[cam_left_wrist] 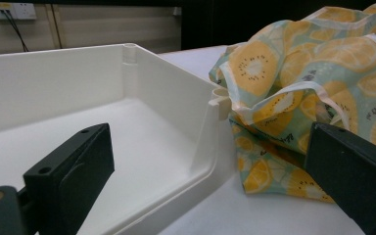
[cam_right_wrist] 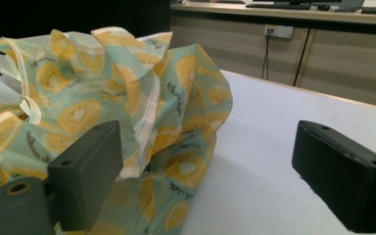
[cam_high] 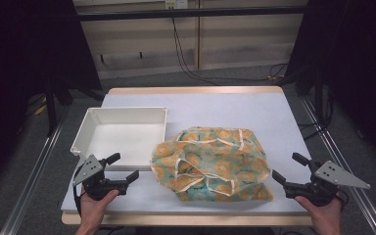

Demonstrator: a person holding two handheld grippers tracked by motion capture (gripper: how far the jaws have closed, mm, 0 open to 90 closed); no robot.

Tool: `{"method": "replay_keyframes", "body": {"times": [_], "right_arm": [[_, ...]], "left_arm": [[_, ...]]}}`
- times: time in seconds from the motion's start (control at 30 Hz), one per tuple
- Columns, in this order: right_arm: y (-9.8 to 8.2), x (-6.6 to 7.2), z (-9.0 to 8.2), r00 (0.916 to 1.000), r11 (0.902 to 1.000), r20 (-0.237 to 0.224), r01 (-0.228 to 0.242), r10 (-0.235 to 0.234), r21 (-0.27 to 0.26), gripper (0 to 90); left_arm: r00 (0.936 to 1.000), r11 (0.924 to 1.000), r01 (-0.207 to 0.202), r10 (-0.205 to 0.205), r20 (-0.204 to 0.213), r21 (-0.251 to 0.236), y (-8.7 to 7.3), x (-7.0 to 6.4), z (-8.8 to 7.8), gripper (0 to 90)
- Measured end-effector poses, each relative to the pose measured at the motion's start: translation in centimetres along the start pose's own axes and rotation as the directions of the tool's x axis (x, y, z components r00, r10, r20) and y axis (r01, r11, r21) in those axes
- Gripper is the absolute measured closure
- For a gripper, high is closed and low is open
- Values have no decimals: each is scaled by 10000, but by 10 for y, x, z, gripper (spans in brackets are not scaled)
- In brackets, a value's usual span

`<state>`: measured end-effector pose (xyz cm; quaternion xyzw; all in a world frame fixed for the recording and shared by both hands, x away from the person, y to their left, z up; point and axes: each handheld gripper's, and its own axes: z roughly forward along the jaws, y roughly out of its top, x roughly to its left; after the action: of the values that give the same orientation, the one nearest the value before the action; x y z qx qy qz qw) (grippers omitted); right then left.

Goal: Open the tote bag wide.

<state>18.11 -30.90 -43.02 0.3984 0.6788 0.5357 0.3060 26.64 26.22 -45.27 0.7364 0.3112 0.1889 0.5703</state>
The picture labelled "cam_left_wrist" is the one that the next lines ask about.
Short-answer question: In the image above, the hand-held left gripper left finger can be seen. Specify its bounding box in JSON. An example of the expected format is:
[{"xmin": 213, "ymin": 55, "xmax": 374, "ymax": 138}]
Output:
[{"xmin": 18, "ymin": 122, "xmax": 116, "ymax": 235}]

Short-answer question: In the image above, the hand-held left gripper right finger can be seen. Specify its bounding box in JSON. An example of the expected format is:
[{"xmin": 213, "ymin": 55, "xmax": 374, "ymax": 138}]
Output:
[{"xmin": 304, "ymin": 121, "xmax": 376, "ymax": 235}]

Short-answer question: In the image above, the white plastic bin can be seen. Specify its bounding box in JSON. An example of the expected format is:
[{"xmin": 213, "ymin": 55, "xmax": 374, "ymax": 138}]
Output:
[{"xmin": 0, "ymin": 42, "xmax": 238, "ymax": 235}]

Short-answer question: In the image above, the fruit print cloth bag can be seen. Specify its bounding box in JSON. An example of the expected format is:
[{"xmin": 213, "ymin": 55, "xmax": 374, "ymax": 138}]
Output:
[{"xmin": 208, "ymin": 2, "xmax": 376, "ymax": 204}]

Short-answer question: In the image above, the black curtain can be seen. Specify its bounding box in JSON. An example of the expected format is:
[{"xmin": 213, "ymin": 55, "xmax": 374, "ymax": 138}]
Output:
[{"xmin": 179, "ymin": 0, "xmax": 376, "ymax": 51}]

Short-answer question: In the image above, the black wall socket cable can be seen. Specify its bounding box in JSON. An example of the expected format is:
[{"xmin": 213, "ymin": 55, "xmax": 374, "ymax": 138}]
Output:
[{"xmin": 0, "ymin": 9, "xmax": 29, "ymax": 53}]

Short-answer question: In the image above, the white wall socket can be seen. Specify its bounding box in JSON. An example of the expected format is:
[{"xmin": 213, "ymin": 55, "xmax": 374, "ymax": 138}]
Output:
[{"xmin": 0, "ymin": 1, "xmax": 37, "ymax": 22}]

